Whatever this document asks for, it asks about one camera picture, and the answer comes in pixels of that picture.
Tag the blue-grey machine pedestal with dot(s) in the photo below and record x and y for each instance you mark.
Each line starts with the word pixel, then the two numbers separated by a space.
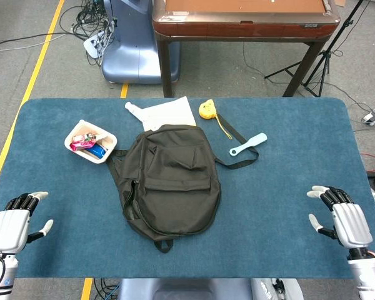
pixel 131 53

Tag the white rectangular food tray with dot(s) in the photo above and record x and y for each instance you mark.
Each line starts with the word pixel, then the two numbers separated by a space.
pixel 80 126

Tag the black fabric backpack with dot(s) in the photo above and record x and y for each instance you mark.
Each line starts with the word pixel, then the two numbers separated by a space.
pixel 175 175

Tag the brown mahjong table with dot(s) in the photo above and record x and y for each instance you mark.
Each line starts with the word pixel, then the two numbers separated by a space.
pixel 237 29

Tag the white plastic tube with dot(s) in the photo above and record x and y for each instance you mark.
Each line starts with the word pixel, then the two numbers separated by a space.
pixel 132 109

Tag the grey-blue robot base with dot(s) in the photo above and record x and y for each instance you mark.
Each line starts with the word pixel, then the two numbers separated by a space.
pixel 175 289

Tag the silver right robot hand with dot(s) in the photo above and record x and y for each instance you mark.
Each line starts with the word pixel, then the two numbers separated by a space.
pixel 351 223

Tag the small white sachet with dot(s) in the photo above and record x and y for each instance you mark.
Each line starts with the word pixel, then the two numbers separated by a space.
pixel 103 136

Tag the white paper booklet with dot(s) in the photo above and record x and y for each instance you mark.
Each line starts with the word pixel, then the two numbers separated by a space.
pixel 172 114

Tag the yellow tape measure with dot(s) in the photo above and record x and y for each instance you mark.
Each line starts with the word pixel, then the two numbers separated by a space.
pixel 207 110

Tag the small colourful candy wrapper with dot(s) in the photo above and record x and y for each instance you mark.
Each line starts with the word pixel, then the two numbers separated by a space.
pixel 89 136

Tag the pink snack packet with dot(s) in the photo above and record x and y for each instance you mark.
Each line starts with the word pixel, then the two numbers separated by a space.
pixel 82 144

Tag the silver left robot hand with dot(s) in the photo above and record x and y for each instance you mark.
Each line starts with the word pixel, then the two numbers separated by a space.
pixel 9 228

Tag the blue snack packet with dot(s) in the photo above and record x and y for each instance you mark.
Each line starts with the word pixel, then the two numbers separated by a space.
pixel 97 151

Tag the blue carpet table cover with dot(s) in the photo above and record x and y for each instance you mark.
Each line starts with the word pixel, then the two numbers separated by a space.
pixel 284 187

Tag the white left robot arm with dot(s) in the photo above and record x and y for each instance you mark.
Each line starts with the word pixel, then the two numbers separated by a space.
pixel 1 276

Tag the black tripod stand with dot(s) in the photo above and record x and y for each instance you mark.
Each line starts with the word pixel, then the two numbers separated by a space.
pixel 323 62

